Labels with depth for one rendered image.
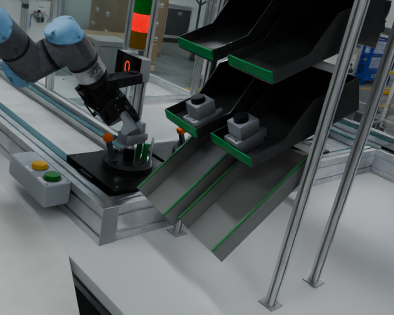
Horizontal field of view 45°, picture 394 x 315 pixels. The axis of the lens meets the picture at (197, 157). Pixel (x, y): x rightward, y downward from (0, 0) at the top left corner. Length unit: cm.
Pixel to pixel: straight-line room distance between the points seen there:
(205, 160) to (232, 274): 28
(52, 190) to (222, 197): 43
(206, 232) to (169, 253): 20
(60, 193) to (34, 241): 14
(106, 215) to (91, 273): 14
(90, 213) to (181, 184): 23
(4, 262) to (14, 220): 18
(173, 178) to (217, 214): 16
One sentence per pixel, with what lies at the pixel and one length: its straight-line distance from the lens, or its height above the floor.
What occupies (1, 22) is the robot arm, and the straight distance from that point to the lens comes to 102.
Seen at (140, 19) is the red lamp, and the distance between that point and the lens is 144.
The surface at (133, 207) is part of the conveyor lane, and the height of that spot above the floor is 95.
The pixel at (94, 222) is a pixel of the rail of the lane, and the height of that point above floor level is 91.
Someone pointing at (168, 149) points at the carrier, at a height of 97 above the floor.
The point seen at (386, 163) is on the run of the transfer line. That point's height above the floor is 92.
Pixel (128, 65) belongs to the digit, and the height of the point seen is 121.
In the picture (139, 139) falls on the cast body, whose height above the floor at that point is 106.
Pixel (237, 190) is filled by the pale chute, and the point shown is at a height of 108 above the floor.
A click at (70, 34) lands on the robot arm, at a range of 108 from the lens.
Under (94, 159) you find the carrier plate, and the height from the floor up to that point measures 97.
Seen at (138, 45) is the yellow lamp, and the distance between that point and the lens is 145.
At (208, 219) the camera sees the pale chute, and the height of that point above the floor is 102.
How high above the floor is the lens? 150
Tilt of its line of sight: 21 degrees down
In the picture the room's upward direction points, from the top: 12 degrees clockwise
